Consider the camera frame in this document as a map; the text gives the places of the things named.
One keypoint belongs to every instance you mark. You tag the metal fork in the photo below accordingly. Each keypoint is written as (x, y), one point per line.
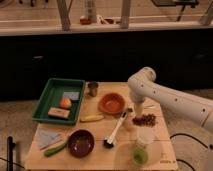
(146, 107)

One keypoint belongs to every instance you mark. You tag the metal cup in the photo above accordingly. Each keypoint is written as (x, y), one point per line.
(93, 88)

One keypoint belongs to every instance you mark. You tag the white handled black brush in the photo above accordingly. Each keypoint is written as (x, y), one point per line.
(109, 141)

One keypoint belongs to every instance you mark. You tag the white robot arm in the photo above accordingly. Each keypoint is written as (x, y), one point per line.
(198, 109)

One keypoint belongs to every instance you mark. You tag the red object on shelf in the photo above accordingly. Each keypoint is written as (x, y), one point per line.
(85, 21)

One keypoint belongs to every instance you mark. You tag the grey folded cloth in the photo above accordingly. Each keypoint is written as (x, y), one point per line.
(46, 138)

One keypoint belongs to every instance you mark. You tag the yellow banana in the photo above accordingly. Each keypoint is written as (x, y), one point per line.
(91, 118)

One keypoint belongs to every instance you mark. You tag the pile of brown nuts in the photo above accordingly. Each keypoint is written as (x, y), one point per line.
(145, 120)

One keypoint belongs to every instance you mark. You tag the orange bowl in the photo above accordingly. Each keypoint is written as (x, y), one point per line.
(111, 103)

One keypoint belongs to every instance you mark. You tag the black stand on floor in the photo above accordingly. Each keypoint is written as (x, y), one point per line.
(10, 147)

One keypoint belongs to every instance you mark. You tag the green cucumber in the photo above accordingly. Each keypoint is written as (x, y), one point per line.
(54, 150)

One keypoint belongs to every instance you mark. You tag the green plastic tray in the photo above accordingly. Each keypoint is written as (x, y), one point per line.
(51, 97)

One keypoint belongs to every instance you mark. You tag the dark purple bowl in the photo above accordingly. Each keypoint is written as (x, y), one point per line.
(80, 143)

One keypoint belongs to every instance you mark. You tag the clear plastic cup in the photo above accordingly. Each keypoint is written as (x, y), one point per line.
(144, 136)

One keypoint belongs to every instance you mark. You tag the blue sponge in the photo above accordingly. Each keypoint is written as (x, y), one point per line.
(73, 96)

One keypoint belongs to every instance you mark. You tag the brown wooden block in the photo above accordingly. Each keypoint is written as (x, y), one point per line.
(58, 112)

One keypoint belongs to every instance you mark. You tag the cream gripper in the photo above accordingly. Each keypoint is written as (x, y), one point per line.
(138, 108)

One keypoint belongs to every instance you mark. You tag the orange fruit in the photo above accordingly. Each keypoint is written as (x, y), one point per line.
(65, 103)

